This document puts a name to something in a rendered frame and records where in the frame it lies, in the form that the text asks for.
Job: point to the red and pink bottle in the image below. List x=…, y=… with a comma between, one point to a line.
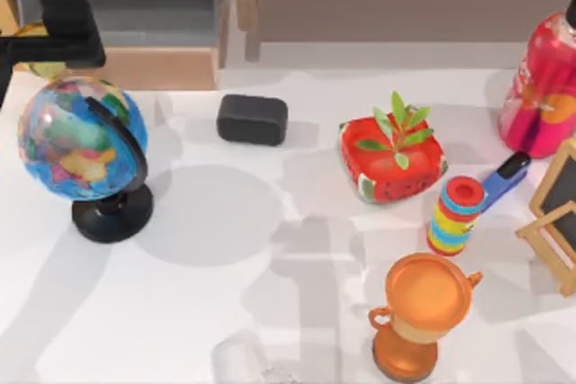
x=540, y=87

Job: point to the wooden framed blackboard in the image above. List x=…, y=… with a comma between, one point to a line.
x=555, y=204

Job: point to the wooden open shelf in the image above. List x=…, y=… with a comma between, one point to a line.
x=405, y=6

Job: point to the blue and black stapler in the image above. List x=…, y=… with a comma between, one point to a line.
x=506, y=177

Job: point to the orange trophy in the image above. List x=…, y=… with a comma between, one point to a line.
x=423, y=298

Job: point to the world globe on black stand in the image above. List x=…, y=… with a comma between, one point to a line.
x=76, y=141

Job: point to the pale wooden drawer front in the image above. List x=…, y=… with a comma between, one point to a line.
x=157, y=67

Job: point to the stack of coloured rings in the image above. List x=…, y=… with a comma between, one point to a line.
x=454, y=217

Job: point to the red watermelon plant pot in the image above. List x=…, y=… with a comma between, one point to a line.
x=391, y=172

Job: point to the yellow green fruit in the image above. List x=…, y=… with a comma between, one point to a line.
x=45, y=70

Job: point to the black speaker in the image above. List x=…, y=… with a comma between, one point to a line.
x=252, y=121

